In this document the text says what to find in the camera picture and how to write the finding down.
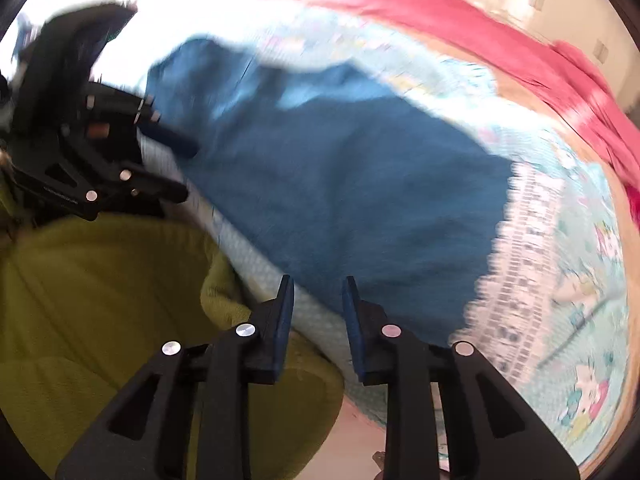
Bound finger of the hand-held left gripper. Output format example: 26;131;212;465
87;91;202;159
12;152;191;222

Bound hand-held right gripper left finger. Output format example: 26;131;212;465
55;274;296;480

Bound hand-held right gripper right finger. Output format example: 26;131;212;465
341;276;581;480

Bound blue denim pants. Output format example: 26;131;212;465
142;35;517;350

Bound person's green fleece clothing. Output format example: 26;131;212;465
0;175;347;480

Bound light blue cartoon bedsheet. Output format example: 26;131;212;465
135;7;632;467

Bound pink blanket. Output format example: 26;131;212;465
284;0;640;198

